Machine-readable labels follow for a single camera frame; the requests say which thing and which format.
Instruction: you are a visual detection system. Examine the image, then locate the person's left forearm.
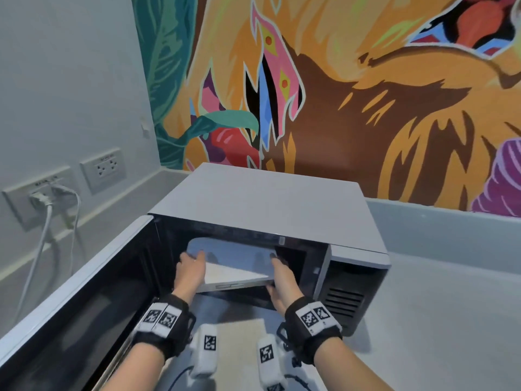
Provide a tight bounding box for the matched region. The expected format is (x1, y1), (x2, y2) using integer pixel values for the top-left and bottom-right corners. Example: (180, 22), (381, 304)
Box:
(101, 342), (168, 391)

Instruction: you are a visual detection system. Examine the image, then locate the thick white power cable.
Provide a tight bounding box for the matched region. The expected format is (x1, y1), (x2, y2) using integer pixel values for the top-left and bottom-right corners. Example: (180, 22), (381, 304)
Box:
(13, 191), (55, 324)

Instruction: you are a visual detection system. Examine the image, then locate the black left wrist strap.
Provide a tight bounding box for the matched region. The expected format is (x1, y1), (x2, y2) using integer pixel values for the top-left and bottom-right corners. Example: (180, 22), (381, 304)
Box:
(131, 294), (197, 361)

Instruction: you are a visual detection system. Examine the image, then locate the white rectangular tray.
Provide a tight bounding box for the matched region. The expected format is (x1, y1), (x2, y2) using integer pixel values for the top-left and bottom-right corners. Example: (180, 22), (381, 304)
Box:
(186, 236), (278, 294)

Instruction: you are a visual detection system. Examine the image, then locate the person's right hand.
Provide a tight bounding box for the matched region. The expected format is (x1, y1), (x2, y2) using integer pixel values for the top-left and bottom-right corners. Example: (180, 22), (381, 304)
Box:
(266, 257), (304, 316)

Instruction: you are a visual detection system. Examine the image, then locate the empty grey wall socket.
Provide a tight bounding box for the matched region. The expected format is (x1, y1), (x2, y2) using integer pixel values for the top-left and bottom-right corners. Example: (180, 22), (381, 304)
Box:
(79, 148), (127, 196)

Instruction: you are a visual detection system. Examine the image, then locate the black wrist strap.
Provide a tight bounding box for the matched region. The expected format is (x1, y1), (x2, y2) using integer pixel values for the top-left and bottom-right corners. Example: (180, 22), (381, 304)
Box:
(131, 294), (197, 361)
(276, 296), (344, 365)

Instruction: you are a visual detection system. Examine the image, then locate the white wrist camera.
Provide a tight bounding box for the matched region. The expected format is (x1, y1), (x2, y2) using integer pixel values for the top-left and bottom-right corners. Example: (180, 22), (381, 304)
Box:
(188, 323), (219, 379)
(256, 333), (288, 391)

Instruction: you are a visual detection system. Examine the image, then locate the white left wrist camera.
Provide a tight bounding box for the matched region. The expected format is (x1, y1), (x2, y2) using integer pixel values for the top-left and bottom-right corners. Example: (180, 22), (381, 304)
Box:
(188, 323), (219, 379)

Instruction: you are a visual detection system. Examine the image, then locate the grey microwave oven body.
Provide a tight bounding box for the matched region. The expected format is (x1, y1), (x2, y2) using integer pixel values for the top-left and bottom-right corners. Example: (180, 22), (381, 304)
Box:
(148, 162), (392, 338)

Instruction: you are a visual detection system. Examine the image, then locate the beige mat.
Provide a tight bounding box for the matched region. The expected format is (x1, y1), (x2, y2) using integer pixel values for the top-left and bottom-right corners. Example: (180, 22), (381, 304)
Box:
(212, 318), (272, 391)

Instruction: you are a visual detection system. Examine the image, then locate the person's left hand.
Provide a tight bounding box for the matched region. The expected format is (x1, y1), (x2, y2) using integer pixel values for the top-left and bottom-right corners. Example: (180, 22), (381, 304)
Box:
(173, 250), (207, 304)

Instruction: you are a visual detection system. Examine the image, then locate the black right wrist strap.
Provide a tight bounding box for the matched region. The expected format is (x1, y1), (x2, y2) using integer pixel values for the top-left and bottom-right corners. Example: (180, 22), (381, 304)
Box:
(276, 296), (344, 365)

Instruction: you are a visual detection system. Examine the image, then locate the person's right forearm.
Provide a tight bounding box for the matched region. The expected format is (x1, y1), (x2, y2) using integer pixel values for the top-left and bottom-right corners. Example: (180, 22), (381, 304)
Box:
(313, 337), (395, 391)

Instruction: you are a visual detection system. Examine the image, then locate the black cable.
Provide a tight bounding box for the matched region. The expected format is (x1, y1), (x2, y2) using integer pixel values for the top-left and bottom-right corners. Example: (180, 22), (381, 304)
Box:
(166, 363), (195, 391)
(284, 356), (315, 391)

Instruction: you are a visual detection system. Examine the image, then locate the grey microwave door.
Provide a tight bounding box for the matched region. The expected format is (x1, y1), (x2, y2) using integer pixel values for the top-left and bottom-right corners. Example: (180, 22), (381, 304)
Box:
(0, 215), (164, 391)

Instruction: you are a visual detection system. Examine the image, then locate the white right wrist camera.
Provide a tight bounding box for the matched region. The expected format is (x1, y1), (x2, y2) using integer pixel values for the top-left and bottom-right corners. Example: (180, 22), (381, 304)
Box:
(256, 333), (288, 391)

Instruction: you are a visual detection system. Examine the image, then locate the thin white power cable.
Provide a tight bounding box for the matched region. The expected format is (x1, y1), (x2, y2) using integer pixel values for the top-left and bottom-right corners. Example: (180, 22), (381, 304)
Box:
(50, 183), (82, 278)

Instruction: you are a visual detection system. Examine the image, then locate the grey wall socket with plugs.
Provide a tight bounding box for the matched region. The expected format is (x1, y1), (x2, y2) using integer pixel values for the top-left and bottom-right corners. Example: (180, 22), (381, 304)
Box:
(2, 166), (81, 233)

